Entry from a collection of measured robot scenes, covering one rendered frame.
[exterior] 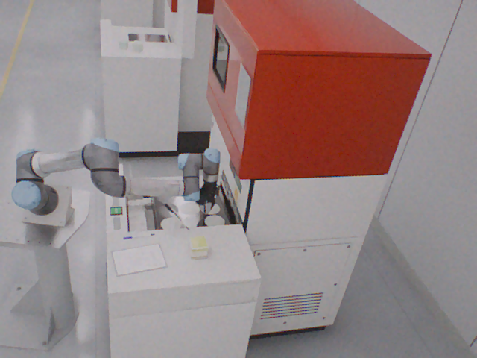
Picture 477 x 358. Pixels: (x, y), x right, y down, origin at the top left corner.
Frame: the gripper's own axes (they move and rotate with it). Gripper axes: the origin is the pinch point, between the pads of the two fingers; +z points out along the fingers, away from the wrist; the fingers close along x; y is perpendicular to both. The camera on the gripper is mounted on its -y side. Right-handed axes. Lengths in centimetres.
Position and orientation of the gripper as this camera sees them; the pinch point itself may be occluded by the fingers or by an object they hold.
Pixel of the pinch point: (205, 212)
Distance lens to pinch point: 235.9
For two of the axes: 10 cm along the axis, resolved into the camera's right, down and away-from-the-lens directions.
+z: -1.2, 8.1, 5.8
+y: 3.8, -5.0, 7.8
